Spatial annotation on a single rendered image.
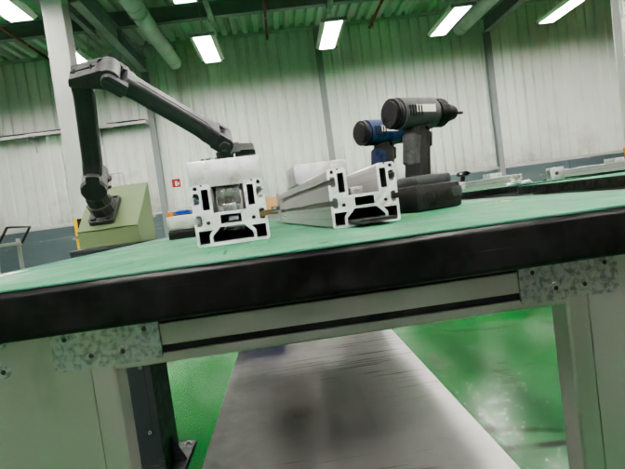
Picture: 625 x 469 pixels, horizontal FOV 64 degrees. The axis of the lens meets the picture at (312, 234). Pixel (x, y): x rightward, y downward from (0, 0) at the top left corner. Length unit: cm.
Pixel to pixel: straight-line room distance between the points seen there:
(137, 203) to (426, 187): 110
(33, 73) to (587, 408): 1397
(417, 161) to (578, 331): 49
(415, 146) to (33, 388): 73
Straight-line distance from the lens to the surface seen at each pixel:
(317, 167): 104
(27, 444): 63
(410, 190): 96
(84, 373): 58
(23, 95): 1422
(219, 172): 77
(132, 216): 176
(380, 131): 119
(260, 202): 70
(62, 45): 834
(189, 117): 157
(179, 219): 135
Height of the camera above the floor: 81
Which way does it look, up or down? 3 degrees down
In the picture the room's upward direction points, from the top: 8 degrees counter-clockwise
